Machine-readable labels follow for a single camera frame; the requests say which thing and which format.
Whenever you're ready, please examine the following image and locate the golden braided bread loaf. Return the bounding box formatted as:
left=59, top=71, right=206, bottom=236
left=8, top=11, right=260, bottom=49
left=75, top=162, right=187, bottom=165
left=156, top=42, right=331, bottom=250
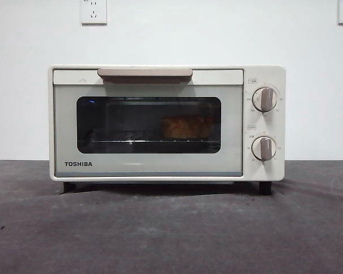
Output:
left=161, top=114, right=214, bottom=140

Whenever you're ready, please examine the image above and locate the oven door with beige handle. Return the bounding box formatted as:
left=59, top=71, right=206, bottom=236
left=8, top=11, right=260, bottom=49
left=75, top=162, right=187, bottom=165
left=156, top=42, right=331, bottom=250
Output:
left=53, top=67, right=245, bottom=178

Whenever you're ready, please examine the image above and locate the white beige oven knob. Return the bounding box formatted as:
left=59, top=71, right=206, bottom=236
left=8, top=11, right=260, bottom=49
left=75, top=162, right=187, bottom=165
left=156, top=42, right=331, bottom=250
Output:
left=251, top=136, right=277, bottom=161
left=252, top=87, right=278, bottom=112

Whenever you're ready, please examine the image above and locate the white Toshiba toaster oven body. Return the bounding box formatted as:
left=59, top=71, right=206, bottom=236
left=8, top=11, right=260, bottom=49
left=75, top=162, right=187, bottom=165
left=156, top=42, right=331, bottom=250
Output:
left=48, top=64, right=286, bottom=196

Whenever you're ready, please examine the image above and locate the oven wire rack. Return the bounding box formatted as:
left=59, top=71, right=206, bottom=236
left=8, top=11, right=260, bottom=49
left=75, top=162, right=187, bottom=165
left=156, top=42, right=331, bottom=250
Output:
left=78, top=130, right=221, bottom=144

